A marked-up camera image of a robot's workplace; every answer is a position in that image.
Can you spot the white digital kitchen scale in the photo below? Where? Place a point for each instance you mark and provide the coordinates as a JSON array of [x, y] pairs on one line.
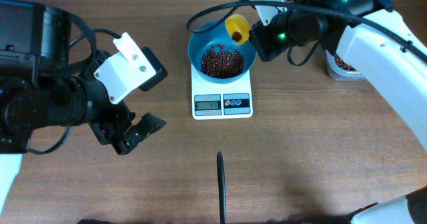
[[211, 101]]

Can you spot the blue-grey plastic bowl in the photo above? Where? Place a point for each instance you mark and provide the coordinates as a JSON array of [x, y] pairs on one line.
[[200, 43]]

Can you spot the clear plastic food container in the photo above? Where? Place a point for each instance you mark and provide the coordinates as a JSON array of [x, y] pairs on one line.
[[338, 74]]

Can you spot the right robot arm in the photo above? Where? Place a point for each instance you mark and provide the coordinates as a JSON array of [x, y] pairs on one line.
[[369, 35]]

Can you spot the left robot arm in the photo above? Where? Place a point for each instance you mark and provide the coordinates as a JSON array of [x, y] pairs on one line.
[[53, 74]]

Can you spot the red adzuki beans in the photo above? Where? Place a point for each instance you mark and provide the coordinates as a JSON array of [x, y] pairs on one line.
[[341, 64]]

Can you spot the yellow plastic scoop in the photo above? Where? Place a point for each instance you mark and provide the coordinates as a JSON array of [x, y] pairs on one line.
[[237, 22]]

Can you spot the adzuki beans in bowl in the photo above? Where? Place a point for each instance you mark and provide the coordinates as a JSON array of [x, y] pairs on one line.
[[222, 62]]

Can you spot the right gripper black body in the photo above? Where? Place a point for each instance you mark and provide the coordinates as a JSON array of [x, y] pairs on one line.
[[260, 40]]

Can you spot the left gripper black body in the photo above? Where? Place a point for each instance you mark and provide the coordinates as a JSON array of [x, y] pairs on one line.
[[109, 124]]

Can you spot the adzuki beans in scoop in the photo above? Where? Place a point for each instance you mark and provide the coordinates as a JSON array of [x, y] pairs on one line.
[[236, 36]]

